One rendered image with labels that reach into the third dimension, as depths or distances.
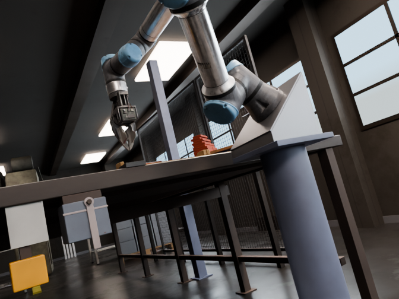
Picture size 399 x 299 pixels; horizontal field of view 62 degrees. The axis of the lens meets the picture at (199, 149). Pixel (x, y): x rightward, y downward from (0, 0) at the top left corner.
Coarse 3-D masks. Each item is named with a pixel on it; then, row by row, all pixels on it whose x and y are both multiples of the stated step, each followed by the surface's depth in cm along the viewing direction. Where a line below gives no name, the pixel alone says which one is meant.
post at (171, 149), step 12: (156, 60) 374; (156, 72) 369; (156, 84) 365; (156, 96) 364; (156, 108) 368; (168, 120) 361; (168, 132) 357; (168, 144) 354; (168, 156) 358; (192, 216) 346; (192, 228) 342; (192, 240) 339; (192, 252) 338; (192, 264) 341; (204, 264) 339; (204, 276) 332
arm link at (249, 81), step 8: (232, 64) 118; (240, 64) 120; (232, 72) 117; (240, 72) 118; (248, 72) 120; (240, 80) 116; (248, 80) 119; (256, 80) 120; (248, 88) 119; (248, 96) 120
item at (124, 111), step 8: (112, 96) 122; (120, 96) 120; (128, 96) 125; (120, 104) 120; (128, 104) 122; (112, 112) 123; (120, 112) 119; (128, 112) 120; (136, 112) 121; (112, 120) 124; (120, 120) 118; (128, 120) 120; (136, 120) 123
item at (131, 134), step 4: (128, 128) 125; (132, 128) 126; (128, 132) 124; (132, 132) 123; (128, 136) 124; (132, 136) 123; (128, 140) 124; (132, 140) 123; (128, 144) 124; (132, 144) 124
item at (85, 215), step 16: (96, 192) 109; (64, 208) 101; (80, 208) 103; (96, 208) 106; (64, 224) 101; (80, 224) 102; (96, 224) 104; (64, 240) 105; (80, 240) 101; (96, 240) 103
